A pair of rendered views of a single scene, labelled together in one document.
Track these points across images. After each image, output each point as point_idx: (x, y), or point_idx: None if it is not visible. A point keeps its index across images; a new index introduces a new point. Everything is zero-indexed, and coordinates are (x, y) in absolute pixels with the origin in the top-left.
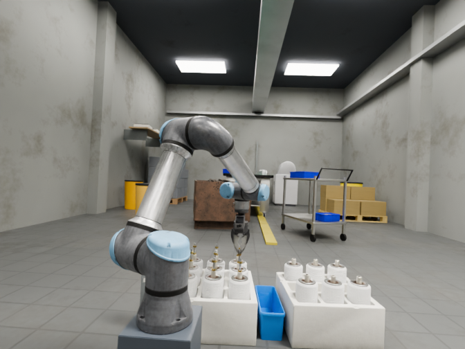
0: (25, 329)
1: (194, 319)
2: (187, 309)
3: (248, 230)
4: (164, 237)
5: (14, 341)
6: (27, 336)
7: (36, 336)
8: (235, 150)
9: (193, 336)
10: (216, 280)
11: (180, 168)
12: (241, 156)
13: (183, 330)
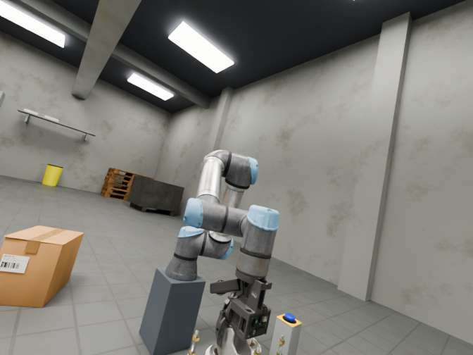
0: (316, 354)
1: (166, 275)
2: (168, 264)
3: (220, 313)
4: (192, 227)
5: (300, 346)
6: (303, 351)
7: (301, 353)
8: (203, 167)
9: (158, 273)
10: (210, 347)
11: (224, 194)
12: (203, 170)
13: (164, 270)
